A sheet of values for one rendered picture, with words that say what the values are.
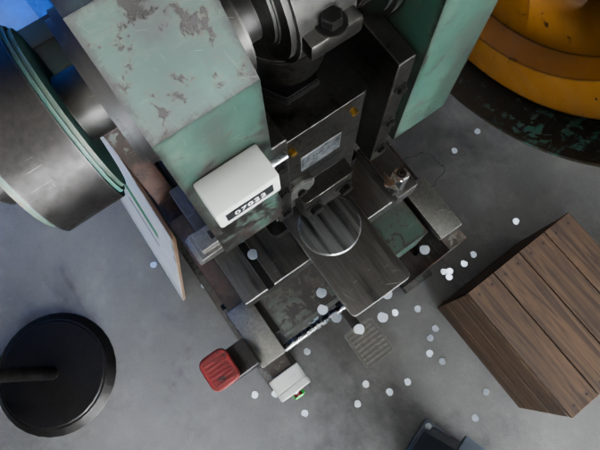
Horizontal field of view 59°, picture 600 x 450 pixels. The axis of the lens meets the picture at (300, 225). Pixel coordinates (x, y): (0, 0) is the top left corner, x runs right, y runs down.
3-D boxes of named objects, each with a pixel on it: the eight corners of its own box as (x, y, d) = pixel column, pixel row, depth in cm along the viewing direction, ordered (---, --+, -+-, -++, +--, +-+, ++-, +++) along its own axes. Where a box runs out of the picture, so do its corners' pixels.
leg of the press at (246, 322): (302, 370, 172) (297, 372, 85) (273, 391, 171) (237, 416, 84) (155, 155, 192) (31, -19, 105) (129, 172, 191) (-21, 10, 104)
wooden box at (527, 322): (604, 335, 174) (676, 327, 140) (519, 408, 168) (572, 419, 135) (520, 240, 182) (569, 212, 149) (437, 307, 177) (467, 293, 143)
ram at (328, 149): (366, 186, 94) (392, 107, 66) (297, 233, 92) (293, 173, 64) (310, 113, 98) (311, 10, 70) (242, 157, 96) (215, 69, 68)
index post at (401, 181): (404, 189, 114) (412, 173, 104) (392, 196, 113) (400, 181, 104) (395, 179, 114) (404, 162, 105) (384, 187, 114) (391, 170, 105)
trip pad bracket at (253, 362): (266, 362, 123) (259, 362, 104) (231, 387, 121) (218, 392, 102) (252, 341, 124) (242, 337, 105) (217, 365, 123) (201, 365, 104)
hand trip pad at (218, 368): (246, 375, 106) (242, 376, 99) (221, 393, 105) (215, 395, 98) (228, 345, 108) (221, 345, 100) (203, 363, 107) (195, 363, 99)
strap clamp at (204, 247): (268, 220, 112) (264, 206, 102) (202, 265, 110) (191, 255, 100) (253, 198, 114) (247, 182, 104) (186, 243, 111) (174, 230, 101)
